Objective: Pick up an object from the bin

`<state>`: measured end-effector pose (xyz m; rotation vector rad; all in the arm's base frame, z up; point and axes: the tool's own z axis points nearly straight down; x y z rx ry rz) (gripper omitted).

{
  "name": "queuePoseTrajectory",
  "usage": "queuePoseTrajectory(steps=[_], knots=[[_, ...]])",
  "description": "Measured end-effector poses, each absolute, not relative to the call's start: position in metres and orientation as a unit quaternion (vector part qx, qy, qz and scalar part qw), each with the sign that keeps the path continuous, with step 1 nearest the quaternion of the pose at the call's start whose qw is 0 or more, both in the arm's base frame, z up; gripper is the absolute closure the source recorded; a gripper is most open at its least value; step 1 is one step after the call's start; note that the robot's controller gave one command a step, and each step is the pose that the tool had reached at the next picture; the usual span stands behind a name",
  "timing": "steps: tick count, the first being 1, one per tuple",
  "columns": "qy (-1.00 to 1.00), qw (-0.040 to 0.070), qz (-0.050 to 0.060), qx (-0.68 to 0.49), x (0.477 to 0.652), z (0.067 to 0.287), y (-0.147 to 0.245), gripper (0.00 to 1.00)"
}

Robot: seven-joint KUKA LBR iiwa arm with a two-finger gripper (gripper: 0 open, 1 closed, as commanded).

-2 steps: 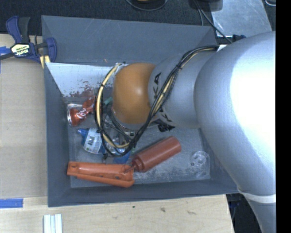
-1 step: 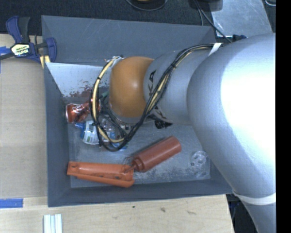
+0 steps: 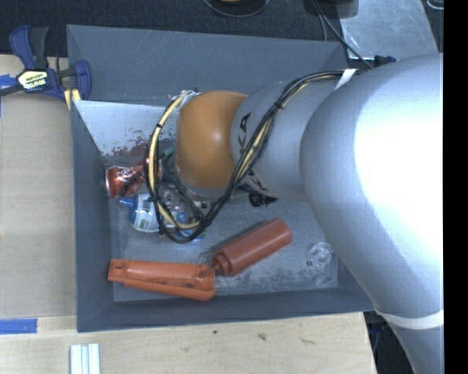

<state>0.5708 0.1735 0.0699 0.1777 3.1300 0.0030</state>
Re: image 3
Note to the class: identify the clear plastic bottle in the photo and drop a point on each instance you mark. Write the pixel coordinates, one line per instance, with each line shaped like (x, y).
(143, 216)

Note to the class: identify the red-brown crushed drink can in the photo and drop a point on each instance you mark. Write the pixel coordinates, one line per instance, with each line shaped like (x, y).
(121, 181)

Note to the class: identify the red-brown flat block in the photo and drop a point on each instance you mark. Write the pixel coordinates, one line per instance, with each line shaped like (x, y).
(160, 277)

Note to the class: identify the red-brown squeeze bottle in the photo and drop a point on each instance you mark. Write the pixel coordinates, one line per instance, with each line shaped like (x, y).
(253, 245)

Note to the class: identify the pale brown flat board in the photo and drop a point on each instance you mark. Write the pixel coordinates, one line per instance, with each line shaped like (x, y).
(37, 209)

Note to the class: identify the grey metal bin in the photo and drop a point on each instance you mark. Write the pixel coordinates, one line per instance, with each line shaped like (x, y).
(148, 64)

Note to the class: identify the clear glass thing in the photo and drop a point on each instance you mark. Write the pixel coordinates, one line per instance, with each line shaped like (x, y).
(320, 259)

